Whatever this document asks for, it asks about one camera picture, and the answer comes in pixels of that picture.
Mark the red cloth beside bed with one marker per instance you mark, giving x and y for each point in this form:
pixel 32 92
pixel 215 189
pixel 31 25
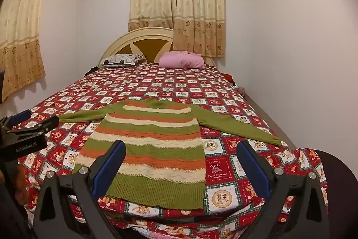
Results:
pixel 233 82

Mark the white printed pillow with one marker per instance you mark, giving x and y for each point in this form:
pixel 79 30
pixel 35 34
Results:
pixel 120 60

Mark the red printed bear bedspread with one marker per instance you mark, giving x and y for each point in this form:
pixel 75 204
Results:
pixel 167 82

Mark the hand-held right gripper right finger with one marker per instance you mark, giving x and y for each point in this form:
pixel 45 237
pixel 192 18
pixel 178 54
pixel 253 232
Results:
pixel 254 169

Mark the cream and brown headboard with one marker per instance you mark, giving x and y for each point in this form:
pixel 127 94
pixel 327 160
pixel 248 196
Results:
pixel 145 45

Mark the beige floral wall curtain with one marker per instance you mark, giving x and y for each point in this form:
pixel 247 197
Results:
pixel 22 37

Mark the pink pillow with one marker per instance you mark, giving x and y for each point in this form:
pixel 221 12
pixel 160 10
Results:
pixel 181 60

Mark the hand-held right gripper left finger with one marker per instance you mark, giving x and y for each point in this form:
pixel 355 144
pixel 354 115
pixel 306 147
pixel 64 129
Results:
pixel 107 169

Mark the green orange striped knit sweater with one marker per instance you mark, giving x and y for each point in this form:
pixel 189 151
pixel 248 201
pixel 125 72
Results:
pixel 156 143

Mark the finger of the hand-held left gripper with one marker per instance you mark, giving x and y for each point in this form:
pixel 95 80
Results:
pixel 21 115
pixel 50 123

